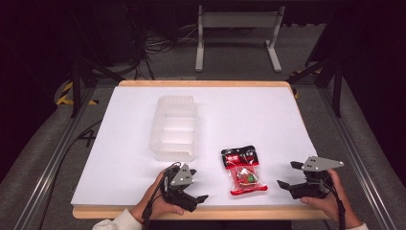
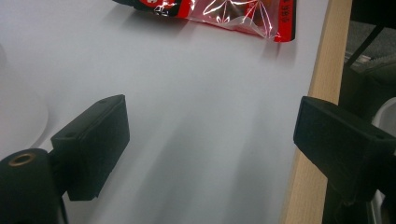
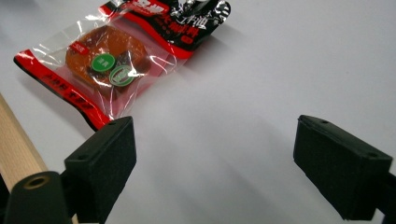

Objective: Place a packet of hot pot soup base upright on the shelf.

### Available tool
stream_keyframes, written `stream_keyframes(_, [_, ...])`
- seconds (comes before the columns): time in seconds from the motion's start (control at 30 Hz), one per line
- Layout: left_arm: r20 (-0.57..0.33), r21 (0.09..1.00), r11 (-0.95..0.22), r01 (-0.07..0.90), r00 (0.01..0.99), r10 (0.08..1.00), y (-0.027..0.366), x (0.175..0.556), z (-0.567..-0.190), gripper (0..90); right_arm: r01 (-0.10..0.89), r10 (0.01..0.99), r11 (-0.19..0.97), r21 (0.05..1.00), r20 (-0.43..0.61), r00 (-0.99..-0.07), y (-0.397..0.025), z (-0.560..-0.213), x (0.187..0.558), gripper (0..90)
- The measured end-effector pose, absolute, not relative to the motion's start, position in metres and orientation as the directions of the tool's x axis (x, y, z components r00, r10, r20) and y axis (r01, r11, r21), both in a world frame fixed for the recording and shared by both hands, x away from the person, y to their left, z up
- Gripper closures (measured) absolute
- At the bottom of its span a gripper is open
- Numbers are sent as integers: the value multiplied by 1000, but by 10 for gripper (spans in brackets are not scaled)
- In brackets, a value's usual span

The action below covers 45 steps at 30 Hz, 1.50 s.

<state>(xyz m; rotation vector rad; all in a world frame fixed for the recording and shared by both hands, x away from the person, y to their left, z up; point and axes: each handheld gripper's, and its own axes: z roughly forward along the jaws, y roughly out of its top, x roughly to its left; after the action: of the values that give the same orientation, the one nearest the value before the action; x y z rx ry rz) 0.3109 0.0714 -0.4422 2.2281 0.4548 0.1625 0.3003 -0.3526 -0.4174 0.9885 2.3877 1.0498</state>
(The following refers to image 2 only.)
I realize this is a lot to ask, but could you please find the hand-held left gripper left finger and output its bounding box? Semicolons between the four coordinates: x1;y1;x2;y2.
49;93;131;202

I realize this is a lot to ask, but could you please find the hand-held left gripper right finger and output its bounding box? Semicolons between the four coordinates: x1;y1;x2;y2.
292;95;396;203

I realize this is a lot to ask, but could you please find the red snack packet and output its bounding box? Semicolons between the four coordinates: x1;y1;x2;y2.
112;0;298;43

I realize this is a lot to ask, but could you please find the white curved object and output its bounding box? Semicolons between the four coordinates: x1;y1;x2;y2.
371;96;396;135

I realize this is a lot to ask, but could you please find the dark chair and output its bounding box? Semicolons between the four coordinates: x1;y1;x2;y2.
338;0;396;123

